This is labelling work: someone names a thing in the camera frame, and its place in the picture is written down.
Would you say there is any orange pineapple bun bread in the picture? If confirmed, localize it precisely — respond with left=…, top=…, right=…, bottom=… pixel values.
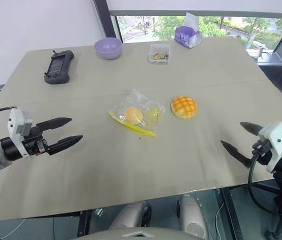
left=170, top=96, right=198, bottom=120

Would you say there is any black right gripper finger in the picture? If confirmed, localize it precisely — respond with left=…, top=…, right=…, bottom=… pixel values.
left=240, top=121, right=264, bottom=137
left=220, top=139, right=253, bottom=169

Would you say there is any beige table cover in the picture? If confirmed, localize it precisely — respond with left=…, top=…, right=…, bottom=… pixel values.
left=0, top=36, right=282, bottom=222

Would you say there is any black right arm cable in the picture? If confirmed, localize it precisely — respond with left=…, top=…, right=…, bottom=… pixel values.
left=247, top=142, right=282, bottom=226

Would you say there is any purple tissue pack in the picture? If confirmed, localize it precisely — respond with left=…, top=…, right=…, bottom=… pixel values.
left=174, top=12, right=203, bottom=49

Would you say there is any black handheld controller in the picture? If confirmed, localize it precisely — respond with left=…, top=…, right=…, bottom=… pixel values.
left=43, top=49, right=75, bottom=85

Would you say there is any grey rounded robot leg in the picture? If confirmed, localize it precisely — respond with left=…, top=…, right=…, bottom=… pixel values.
left=179, top=194, right=209, bottom=240
left=108, top=201, right=152, bottom=231

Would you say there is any grey robot torso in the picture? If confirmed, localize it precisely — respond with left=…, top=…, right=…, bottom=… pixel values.
left=73, top=226, right=194, bottom=240

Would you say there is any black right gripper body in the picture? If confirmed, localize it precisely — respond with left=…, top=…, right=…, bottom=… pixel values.
left=252, top=138, right=273, bottom=166

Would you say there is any small white device on sill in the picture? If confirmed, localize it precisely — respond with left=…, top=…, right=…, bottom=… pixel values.
left=252, top=41, right=268, bottom=60

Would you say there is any clear box of coloured pins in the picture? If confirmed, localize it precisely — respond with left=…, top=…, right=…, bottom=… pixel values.
left=147, top=43, right=172, bottom=65

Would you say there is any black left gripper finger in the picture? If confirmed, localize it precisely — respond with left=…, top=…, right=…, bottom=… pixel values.
left=47, top=135, right=84, bottom=156
left=36, top=117, right=73, bottom=131

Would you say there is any purple bowl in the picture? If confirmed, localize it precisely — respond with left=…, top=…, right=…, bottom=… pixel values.
left=94, top=37, right=123, bottom=60

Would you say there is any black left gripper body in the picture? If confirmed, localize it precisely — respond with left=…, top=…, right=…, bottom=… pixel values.
left=22, top=125, right=52, bottom=156

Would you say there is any thin white cable under table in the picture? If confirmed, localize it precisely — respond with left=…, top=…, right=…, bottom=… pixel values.
left=215, top=199, right=226, bottom=240

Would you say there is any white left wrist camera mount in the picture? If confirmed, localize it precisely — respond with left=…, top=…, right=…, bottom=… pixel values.
left=7, top=107, right=34, bottom=159

